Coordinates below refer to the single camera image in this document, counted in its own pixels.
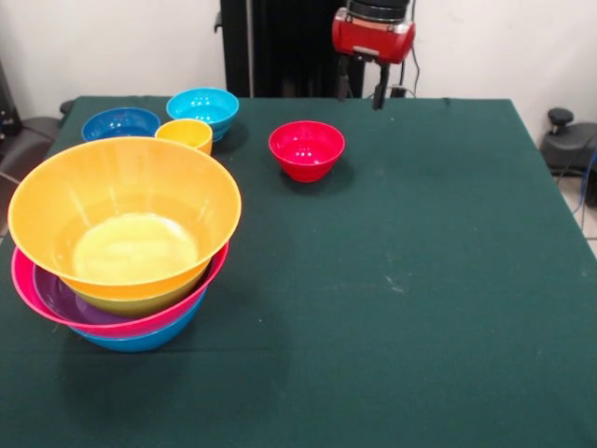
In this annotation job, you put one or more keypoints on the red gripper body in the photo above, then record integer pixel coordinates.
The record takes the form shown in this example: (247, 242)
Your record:
(368, 37)

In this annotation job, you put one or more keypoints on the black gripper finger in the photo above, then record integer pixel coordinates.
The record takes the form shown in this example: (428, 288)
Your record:
(343, 81)
(379, 91)

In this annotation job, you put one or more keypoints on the small red bowl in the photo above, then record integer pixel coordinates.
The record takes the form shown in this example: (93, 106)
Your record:
(305, 149)

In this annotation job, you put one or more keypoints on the small light blue bowl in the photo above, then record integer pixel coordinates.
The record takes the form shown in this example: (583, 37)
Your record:
(203, 105)

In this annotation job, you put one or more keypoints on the large orange bowl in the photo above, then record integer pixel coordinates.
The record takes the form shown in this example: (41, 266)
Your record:
(121, 200)

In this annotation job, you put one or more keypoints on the green bowl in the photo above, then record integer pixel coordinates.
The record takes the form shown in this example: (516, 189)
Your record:
(135, 305)

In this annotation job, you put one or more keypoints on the purple bowl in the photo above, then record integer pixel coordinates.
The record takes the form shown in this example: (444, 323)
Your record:
(56, 298)

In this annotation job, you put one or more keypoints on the large pink bowl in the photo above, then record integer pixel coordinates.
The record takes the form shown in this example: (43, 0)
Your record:
(21, 280)

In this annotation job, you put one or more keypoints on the yellow cup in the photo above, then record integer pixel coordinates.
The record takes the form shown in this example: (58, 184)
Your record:
(186, 133)

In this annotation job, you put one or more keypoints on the black knobbed device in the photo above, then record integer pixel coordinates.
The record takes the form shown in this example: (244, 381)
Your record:
(566, 144)

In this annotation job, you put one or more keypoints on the small dark blue bowl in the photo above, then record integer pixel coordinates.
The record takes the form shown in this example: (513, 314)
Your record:
(119, 123)

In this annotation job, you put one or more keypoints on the black table clamp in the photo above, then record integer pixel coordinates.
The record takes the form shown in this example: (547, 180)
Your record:
(65, 107)

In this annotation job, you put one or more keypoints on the dark green tablecloth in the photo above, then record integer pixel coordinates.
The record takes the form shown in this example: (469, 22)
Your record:
(420, 373)

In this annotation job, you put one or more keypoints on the black chair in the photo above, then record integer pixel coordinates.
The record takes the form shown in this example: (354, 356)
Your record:
(28, 140)

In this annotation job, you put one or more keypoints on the large light blue bowl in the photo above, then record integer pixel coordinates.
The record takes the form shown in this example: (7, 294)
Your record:
(140, 343)

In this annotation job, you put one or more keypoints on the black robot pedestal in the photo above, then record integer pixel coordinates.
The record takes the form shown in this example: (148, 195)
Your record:
(280, 46)

